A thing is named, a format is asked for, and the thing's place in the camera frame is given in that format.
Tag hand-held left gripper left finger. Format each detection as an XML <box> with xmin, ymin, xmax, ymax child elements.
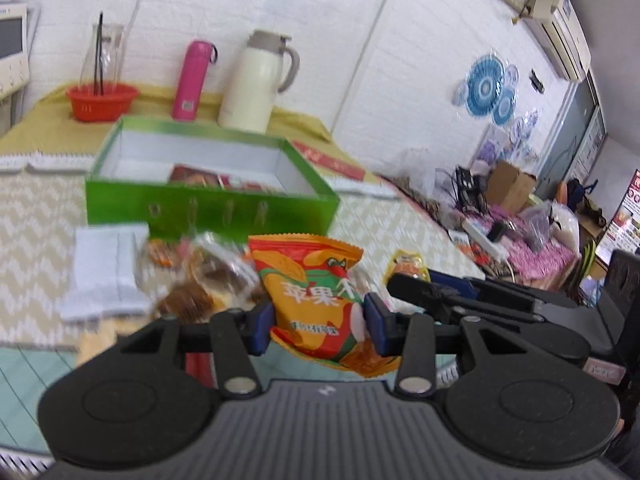
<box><xmin>118</xmin><ymin>302</ymin><xmax>276</xmax><ymax>397</ymax></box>

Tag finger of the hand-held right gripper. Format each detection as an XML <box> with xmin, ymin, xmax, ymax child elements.
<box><xmin>428</xmin><ymin>269</ymin><xmax>577</xmax><ymax>311</ymax></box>
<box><xmin>387</xmin><ymin>273</ymin><xmax>547</xmax><ymax>325</ymax></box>

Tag white foil snack packet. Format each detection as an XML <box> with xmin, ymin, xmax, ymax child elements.
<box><xmin>59</xmin><ymin>224</ymin><xmax>152</xmax><ymax>322</ymax></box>

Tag white appliance with screen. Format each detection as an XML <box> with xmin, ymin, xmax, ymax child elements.
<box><xmin>0</xmin><ymin>3</ymin><xmax>41</xmax><ymax>132</ymax></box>

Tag beige zigzag table mat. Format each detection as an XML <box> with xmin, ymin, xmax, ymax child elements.
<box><xmin>0</xmin><ymin>154</ymin><xmax>487</xmax><ymax>352</ymax></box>

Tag yellow tablecloth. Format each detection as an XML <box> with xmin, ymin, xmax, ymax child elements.
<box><xmin>0</xmin><ymin>82</ymin><xmax>397</xmax><ymax>197</ymax></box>

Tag blue round wall decoration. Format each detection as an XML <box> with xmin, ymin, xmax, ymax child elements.
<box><xmin>452</xmin><ymin>49</ymin><xmax>521</xmax><ymax>126</ymax></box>

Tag white air conditioner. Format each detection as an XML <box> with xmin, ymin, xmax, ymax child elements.
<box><xmin>519</xmin><ymin>0</ymin><xmax>594</xmax><ymax>84</ymax></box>

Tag small orange snack packet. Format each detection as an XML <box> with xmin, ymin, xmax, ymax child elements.
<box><xmin>146</xmin><ymin>239</ymin><xmax>187</xmax><ymax>269</ymax></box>

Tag red paper envelope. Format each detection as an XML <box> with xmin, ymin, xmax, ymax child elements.
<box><xmin>292</xmin><ymin>140</ymin><xmax>372</xmax><ymax>184</ymax></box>

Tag red plastic basket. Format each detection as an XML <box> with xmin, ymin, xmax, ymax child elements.
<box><xmin>65</xmin><ymin>83</ymin><xmax>141</xmax><ymax>123</ymax></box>

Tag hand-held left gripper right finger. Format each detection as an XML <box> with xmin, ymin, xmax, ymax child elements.
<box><xmin>364</xmin><ymin>292</ymin><xmax>527</xmax><ymax>396</ymax></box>

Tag pink floral cloth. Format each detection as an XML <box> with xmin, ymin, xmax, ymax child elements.
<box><xmin>469</xmin><ymin>204</ymin><xmax>582</xmax><ymax>292</ymax></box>

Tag white power strip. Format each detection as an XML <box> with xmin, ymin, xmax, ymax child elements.
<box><xmin>462</xmin><ymin>219</ymin><xmax>512</xmax><ymax>262</ymax></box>

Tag pink bottle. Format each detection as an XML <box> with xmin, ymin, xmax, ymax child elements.
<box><xmin>172</xmin><ymin>39</ymin><xmax>219</xmax><ymax>121</ymax></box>

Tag clear plastic bag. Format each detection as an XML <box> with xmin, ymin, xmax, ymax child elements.
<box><xmin>394</xmin><ymin>147</ymin><xmax>442</xmax><ymax>197</ymax></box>

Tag small orange jelly cup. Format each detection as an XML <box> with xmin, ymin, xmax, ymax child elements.
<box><xmin>384</xmin><ymin>252</ymin><xmax>431</xmax><ymax>282</ymax></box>

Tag green cardboard box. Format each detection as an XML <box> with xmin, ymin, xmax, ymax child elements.
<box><xmin>84</xmin><ymin>115</ymin><xmax>341</xmax><ymax>242</ymax></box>

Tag crinkled clear snack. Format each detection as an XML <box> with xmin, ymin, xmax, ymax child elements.
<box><xmin>189</xmin><ymin>232</ymin><xmax>263</xmax><ymax>307</ymax></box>

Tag brown cardboard box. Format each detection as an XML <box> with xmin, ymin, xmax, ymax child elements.
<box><xmin>487</xmin><ymin>161</ymin><xmax>539</xmax><ymax>216</ymax></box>

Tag cream thermos jug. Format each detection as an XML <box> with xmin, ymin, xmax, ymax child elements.
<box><xmin>217</xmin><ymin>29</ymin><xmax>301</xmax><ymax>134</ymax></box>

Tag teal diamond pattern mat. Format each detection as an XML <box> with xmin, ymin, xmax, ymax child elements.
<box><xmin>0</xmin><ymin>344</ymin><xmax>461</xmax><ymax>456</ymax></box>

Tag brown pastry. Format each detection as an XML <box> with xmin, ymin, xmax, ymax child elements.
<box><xmin>154</xmin><ymin>280</ymin><xmax>217</xmax><ymax>325</ymax></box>

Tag orange snack bag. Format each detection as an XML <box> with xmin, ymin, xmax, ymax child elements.
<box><xmin>248</xmin><ymin>234</ymin><xmax>402</xmax><ymax>379</ymax></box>

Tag black chopsticks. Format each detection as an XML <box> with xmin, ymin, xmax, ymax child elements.
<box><xmin>94</xmin><ymin>11</ymin><xmax>107</xmax><ymax>95</ymax></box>

